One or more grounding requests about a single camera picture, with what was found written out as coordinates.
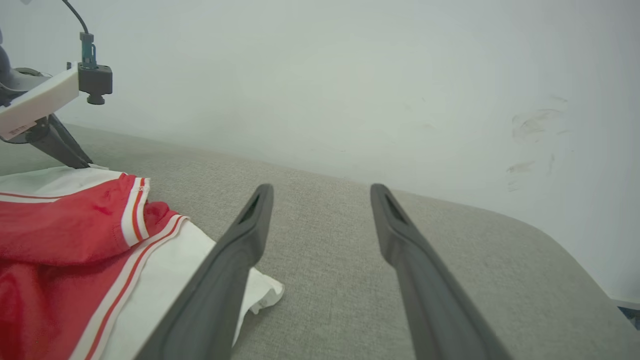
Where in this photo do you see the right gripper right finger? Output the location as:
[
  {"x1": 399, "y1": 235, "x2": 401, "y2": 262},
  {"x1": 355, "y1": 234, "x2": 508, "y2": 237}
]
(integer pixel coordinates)
[{"x1": 370, "y1": 183, "x2": 514, "y2": 360}]

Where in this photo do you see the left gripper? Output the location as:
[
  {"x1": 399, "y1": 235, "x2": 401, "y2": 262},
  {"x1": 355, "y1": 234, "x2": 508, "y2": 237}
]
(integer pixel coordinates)
[{"x1": 0, "y1": 30, "x2": 94, "y2": 170}]

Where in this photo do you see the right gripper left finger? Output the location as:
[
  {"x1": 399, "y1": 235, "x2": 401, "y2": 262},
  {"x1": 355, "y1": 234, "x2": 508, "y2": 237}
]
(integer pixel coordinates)
[{"x1": 134, "y1": 183, "x2": 275, "y2": 360}]

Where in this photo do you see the red cloth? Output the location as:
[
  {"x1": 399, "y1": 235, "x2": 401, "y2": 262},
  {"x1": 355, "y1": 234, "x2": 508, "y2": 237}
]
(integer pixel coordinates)
[{"x1": 0, "y1": 164, "x2": 286, "y2": 360}]

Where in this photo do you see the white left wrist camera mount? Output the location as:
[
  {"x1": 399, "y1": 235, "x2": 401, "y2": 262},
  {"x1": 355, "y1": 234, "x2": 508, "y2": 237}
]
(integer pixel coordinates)
[{"x1": 0, "y1": 62, "x2": 82, "y2": 142}]

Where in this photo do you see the thin black cable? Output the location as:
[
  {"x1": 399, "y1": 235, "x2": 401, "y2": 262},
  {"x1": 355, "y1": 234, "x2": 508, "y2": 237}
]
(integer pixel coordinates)
[{"x1": 61, "y1": 0, "x2": 90, "y2": 36}]

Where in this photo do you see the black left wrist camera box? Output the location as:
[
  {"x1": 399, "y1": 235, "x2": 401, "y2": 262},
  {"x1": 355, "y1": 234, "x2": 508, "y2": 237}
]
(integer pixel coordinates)
[{"x1": 67, "y1": 62, "x2": 114, "y2": 106}]

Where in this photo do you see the grey fabric sofa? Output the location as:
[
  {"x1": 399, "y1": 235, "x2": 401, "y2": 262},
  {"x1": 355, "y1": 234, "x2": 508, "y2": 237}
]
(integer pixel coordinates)
[{"x1": 0, "y1": 124, "x2": 640, "y2": 360}]

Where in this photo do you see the teal cable connector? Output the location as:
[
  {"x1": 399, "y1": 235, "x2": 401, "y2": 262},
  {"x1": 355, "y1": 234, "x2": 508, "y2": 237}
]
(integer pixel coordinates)
[{"x1": 79, "y1": 32, "x2": 98, "y2": 69}]

